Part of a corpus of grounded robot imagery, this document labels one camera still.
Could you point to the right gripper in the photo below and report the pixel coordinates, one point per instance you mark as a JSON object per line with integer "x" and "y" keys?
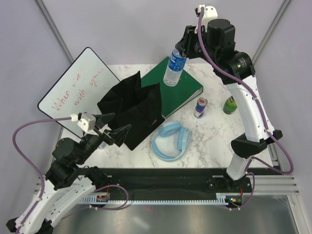
{"x": 185, "y": 44}

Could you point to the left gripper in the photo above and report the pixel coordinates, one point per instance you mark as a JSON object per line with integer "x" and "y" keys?
{"x": 119, "y": 134}

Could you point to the water bottle blue label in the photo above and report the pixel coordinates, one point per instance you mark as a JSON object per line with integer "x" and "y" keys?
{"x": 174, "y": 68}

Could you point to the black canvas bag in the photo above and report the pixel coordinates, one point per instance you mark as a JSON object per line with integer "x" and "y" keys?
{"x": 133, "y": 104}

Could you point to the blue silver energy drink can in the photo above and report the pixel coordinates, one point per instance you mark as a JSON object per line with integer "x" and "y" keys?
{"x": 200, "y": 107}

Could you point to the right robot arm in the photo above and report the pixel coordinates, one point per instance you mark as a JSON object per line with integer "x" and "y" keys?
{"x": 236, "y": 70}

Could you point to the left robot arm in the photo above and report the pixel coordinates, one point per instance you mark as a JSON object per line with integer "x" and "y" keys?
{"x": 65, "y": 184}

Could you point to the water bottle near left arm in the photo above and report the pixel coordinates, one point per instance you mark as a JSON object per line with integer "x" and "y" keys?
{"x": 102, "y": 145}

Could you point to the white whiteboard red writing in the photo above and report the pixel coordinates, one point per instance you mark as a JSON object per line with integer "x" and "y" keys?
{"x": 80, "y": 87}

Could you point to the light blue headphones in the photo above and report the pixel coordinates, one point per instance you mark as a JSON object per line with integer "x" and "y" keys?
{"x": 170, "y": 141}

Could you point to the green glass bottle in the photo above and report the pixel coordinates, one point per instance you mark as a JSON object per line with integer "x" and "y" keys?
{"x": 229, "y": 106}

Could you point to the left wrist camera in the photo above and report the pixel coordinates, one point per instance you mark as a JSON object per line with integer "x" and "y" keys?
{"x": 87, "y": 123}

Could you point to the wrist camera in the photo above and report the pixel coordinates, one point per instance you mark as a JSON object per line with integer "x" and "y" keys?
{"x": 87, "y": 123}
{"x": 209, "y": 11}

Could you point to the green ring binder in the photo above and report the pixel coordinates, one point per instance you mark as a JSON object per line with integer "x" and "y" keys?
{"x": 175, "y": 97}

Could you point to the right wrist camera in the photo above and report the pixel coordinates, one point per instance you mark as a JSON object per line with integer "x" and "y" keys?
{"x": 209, "y": 11}

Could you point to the right corner frame post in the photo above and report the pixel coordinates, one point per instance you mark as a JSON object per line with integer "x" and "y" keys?
{"x": 271, "y": 29}

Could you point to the corner frame post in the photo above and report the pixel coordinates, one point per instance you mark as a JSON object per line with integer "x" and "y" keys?
{"x": 54, "y": 29}
{"x": 271, "y": 29}

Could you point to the white cable duct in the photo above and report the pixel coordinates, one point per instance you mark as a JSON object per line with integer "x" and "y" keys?
{"x": 95, "y": 200}

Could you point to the left corner frame post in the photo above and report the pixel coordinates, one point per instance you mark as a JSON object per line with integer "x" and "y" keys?
{"x": 54, "y": 29}

